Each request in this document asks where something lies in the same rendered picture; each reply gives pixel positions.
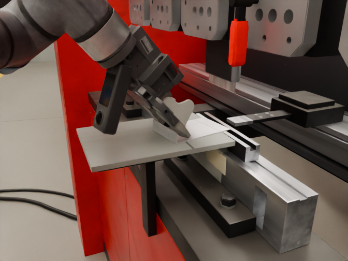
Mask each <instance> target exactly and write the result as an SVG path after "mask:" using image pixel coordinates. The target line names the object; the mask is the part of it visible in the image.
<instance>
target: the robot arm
mask: <svg viewBox="0 0 348 261"><path fill-rule="evenodd" d="M65 33H67V34H68V35H69V36H70V37H71V38H72V39H73V40H74V41H75V42H76V43H77V44H78V45H79V46H80V47H81V48H82V49H83V50H84V51H85V52H86V53H87V54H88V55H89V56H90V57H91V58H92V59H93V60H94V61H96V62H97V63H98V64H99V65H100V66H101V67H102V68H104V69H107V71H106V75H105V79H104V82H103V87H102V90H101V93H100V97H99V101H98V105H97V109H96V113H95V117H94V121H93V127H94V128H96V129H97V130H99V131H100V132H102V133H103V134H108V135H114V134H116V132H117V128H118V124H119V120H120V117H121V113H122V109H123V106H124V102H125V98H126V94H127V93H128V95H129V96H131V97H132V98H133V99H134V100H135V101H136V102H137V103H138V104H139V105H140V106H141V107H142V108H143V109H144V110H145V111H146V112H148V113H149V114H150V115H151V116H152V117H153V118H154V119H155V120H157V121H158V122H159V123H161V124H163V125H164V126H166V127H171V128H172V129H173V130H174V131H175V132H176V133H177V134H178V135H179V136H182V137H186V138H190V136H191V135H190V133H189V132H188V130H187V129H186V128H185V126H186V123H187V121H188V120H189V118H190V116H191V114H192V112H193V110H194V103H193V102H192V101H191V100H190V99H187V100H185V101H182V102H180V103H178V102H176V101H175V100H174V99H173V98H172V93H171V92H170V90H171V89H172V88H173V86H174V85H175V86H176V85H177V84H178V83H179V82H180V81H181V80H182V78H183V77H184V75H183V74H182V72H181V71H180V70H179V68H178V67H177V66H176V65H175V63H174V62H173V61H172V59H171V58H170V57H169V55H168V54H163V53H162V52H161V51H160V49H159V48H158V47H157V46H156V44H155V43H154V42H153V40H152V39H151V38H150V37H149V35H148V34H147V33H146V32H145V30H144V29H143V28H142V27H141V26H140V25H139V26H134V25H130V26H129V27H128V26H127V24H126V23H125V22H124V21H123V19H122V18H121V17H120V16H119V15H118V13H117V12H116V11H115V10H114V8H112V7H111V5H110V4H109V3H108V2H107V0H11V1H10V2H9V3H8V4H7V5H6V6H4V7H3V8H1V9H0V73H1V74H2V75H8V74H11V73H13V72H15V71H16V70H18V69H20V68H23V67H24V66H26V65H27V64H28V63H29V62H30V61H31V59H33V58H34V57H35V56H37V55H38V54H39V53H40V52H42V51H43V50H44V49H45V48H47V47H48V46H50V45H51V44H52V43H54V42H55V41H56V40H57V39H59V38H60V37H61V36H62V35H63V34H65ZM171 64H172V65H173V66H174V68H175V69H176V70H177V72H178V73H177V72H176V70H175V69H174V68H173V67H172V65H171Z"/></svg>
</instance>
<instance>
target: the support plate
mask: <svg viewBox="0 0 348 261"><path fill-rule="evenodd" d="M198 118H200V117H199V116H197V115H196V114H194V113H193V112H192V114H191V116H190V118H189V120H194V119H198ZM153 120H155V119H154V118H150V119H143V120H135V121H128V122H120V123H119V124H118V128H117V132H116V134H114V135H108V134H103V133H102V132H100V131H99V130H97V129H96V128H94V127H93V126H90V127H83V128H76V131H77V135H78V137H79V140H80V143H81V145H82V148H83V151H84V153H85V157H86V159H87V162H88V164H89V167H90V170H91V172H98V171H103V170H108V169H114V168H119V167H125V166H130V165H136V164H141V163H146V162H152V161H158V160H163V159H167V158H172V157H177V156H183V155H188V154H194V153H199V152H205V151H210V150H215V149H221V148H226V147H232V146H235V141H234V140H233V139H231V138H230V137H228V136H227V135H225V134H224V133H223V132H219V133H216V134H213V135H209V136H205V137H201V138H197V139H194V140H190V141H187V142H188V143H189V144H190V145H191V146H192V147H194V149H192V148H191V147H190V146H189V145H188V144H187V143H186V142H183V143H179V144H175V143H174V142H172V141H170V140H169V139H167V138H165V137H164V136H162V135H161V134H159V133H157V132H156V131H154V130H153ZM189 120H188V121H189ZM155 121H157V120H155Z"/></svg>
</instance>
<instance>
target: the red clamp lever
mask: <svg viewBox="0 0 348 261"><path fill-rule="evenodd" d="M258 2H259V0H229V4H230V6H231V7H235V8H236V9H235V18H234V20H233V21H232V22H231V26H230V37H229V56H228V62H229V65H231V67H237V66H242V65H244V64H245V60H246V53H247V42H248V31H249V25H248V21H246V18H245V14H246V7H251V6H252V5H253V4H258Z"/></svg>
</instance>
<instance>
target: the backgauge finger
mask: <svg viewBox="0 0 348 261"><path fill-rule="evenodd" d="M344 111H345V106H344V105H340V104H337V103H335V100H333V99H329V98H326V97H323V96H320V95H317V94H313V93H310V92H307V91H298V92H289V93H281V94H279V97H274V98H272V99H271V108H270V111H269V112H263V113H256V114H249V115H242V116H238V117H231V118H227V120H226V121H227V122H228V123H230V124H232V125H233V126H241V125H248V124H254V123H260V122H267V121H273V120H279V119H286V120H289V121H291V122H293V123H295V124H297V125H299V126H302V127H304V128H309V127H315V126H320V125H326V124H331V123H337V122H342V121H343V116H344Z"/></svg>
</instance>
